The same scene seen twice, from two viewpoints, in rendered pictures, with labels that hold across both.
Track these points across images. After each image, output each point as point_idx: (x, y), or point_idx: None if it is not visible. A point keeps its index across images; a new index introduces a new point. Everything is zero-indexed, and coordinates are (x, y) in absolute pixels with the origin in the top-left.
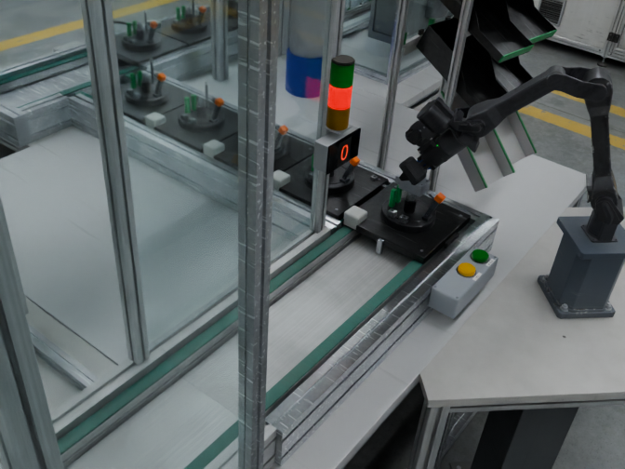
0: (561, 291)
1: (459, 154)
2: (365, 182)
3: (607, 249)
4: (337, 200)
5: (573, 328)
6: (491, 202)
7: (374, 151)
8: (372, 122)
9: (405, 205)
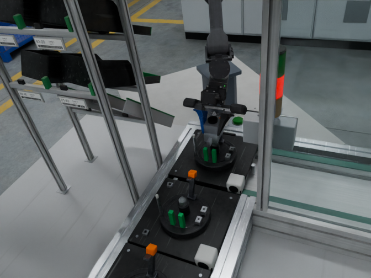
0: (233, 102)
1: (155, 120)
2: (178, 190)
3: (231, 65)
4: (216, 201)
5: (245, 106)
6: (135, 146)
7: (68, 229)
8: (4, 245)
9: (217, 149)
